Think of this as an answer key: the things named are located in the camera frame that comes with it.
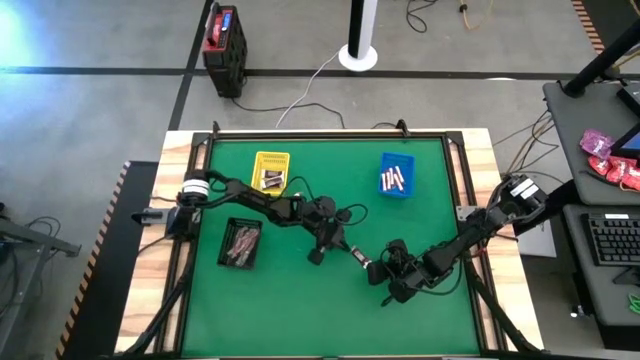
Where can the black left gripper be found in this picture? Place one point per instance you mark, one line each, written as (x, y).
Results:
(329, 233)

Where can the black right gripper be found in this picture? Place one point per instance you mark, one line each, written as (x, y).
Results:
(405, 265)

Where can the brown chocolate bar wrapper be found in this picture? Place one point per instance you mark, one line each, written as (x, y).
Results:
(273, 173)
(271, 183)
(360, 256)

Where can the red sour straws candy packet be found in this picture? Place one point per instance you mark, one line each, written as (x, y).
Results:
(252, 239)
(235, 241)

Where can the white red candy stick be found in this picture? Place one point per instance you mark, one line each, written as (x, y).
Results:
(389, 179)
(384, 181)
(400, 176)
(395, 178)

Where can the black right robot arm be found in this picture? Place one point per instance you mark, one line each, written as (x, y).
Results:
(465, 240)

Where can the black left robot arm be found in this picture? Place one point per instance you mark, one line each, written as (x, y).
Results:
(255, 200)

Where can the grey desk with candy bags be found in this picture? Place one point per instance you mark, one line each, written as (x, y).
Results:
(570, 130)

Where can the pink candy bag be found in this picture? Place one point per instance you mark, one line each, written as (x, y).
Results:
(596, 143)

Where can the red candy bags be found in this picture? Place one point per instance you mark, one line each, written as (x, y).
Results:
(616, 168)

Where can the black plastic basket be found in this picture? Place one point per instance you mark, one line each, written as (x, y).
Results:
(240, 220)

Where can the yellow plastic basket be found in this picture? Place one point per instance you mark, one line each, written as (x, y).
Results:
(270, 159)

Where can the blue plastic basket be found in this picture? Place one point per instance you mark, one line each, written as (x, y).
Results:
(407, 160)

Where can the black table clamp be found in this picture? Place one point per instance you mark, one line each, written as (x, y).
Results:
(402, 127)
(215, 128)

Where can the black white pole stand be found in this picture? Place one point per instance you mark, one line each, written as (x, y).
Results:
(358, 62)

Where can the grey desk with keyboard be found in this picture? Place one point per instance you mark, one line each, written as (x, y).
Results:
(600, 300)

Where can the black hazard striped floor mat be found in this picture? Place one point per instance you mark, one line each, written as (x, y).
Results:
(115, 250)
(610, 15)

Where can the red and black power box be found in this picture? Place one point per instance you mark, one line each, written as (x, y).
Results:
(227, 55)

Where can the black computer keyboard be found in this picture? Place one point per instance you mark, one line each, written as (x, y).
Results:
(615, 240)

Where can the black monitor blue screen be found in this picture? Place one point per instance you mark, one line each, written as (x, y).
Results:
(631, 142)

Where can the grey metal bracket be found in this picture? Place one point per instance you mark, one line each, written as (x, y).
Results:
(464, 212)

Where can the black diagonal frame brace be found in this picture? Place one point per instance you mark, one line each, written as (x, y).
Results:
(160, 315)
(500, 320)

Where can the black table-level camera mount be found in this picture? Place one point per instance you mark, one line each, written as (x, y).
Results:
(147, 216)

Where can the grey metal cart frame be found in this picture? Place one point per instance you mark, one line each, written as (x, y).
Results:
(40, 243)

